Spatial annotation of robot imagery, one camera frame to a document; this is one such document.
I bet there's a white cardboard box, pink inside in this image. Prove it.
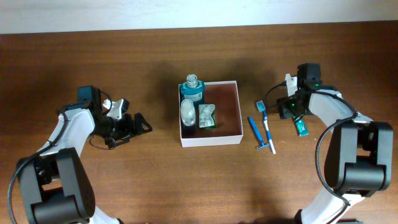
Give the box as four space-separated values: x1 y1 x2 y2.
180 81 243 147

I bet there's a blue and white toothbrush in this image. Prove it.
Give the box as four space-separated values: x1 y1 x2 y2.
256 100 276 154

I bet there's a blue disposable razor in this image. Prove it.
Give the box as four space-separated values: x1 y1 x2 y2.
248 117 269 149

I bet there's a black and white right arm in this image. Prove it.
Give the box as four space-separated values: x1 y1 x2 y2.
276 63 393 224

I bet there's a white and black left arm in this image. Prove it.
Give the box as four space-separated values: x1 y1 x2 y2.
7 85 152 224

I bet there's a green Colgate toothpaste tube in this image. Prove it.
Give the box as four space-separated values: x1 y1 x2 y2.
295 119 309 137

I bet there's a blue Listerine mouthwash bottle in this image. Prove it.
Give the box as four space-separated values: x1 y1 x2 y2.
179 74 205 106

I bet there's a clear pump soap bottle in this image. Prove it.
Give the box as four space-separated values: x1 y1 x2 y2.
180 99 196 136

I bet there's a green and white soap packet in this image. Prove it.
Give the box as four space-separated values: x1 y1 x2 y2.
198 104 216 129

